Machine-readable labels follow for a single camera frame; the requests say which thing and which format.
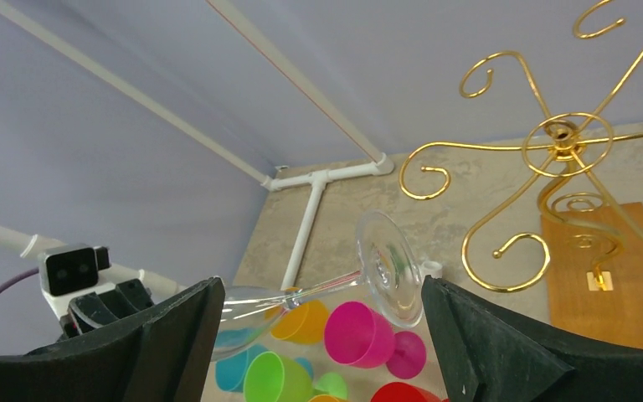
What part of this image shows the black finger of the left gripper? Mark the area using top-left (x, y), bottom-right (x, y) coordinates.
top-left (59, 279), bottom-right (154, 340)

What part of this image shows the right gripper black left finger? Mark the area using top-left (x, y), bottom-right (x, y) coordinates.
top-left (0, 277), bottom-right (225, 401)

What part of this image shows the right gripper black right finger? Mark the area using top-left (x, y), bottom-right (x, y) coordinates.
top-left (421, 276), bottom-right (643, 401)

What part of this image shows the blue wine glass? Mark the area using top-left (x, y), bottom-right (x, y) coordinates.
top-left (214, 327), bottom-right (316, 394)

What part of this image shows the red wine glass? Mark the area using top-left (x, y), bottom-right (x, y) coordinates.
top-left (370, 382), bottom-right (448, 402)

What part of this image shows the green wine glass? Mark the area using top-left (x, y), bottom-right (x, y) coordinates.
top-left (243, 351), bottom-right (350, 402)

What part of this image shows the clear wine glass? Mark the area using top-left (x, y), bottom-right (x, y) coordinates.
top-left (213, 209), bottom-right (423, 361)

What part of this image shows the pink wine glass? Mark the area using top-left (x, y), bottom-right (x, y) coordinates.
top-left (323, 301), bottom-right (428, 379)

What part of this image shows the yellow wine glass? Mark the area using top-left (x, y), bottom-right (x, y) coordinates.
top-left (270, 300), bottom-right (330, 345)

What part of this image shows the orange wine glass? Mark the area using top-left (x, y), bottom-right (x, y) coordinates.
top-left (308, 394), bottom-right (347, 402)

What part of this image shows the green faucet with white elbow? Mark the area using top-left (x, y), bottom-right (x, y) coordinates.
top-left (419, 260), bottom-right (444, 279)

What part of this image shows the wooden rack base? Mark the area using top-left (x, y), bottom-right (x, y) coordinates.
top-left (541, 206), bottom-right (643, 349)

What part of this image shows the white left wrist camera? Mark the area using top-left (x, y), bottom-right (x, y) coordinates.
top-left (38, 244), bottom-right (114, 319)

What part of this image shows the white PVC pipe frame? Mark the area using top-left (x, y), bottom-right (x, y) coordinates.
top-left (0, 1), bottom-right (394, 288)

